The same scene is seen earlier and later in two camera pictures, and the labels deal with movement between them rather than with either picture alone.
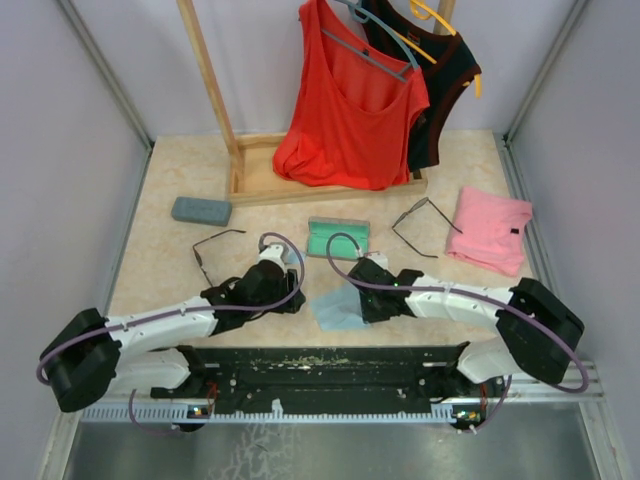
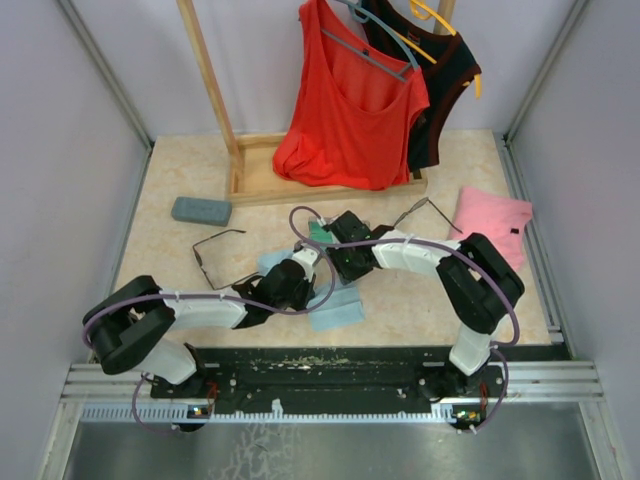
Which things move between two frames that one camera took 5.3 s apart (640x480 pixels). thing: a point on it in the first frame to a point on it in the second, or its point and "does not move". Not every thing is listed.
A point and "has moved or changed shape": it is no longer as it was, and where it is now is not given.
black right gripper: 371,316 to 346,273
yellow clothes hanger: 421,10 does not move
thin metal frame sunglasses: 414,207 does not move
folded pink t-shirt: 492,230 does not move
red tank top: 353,109 does not move
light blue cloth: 339,309 has moved or changed shape
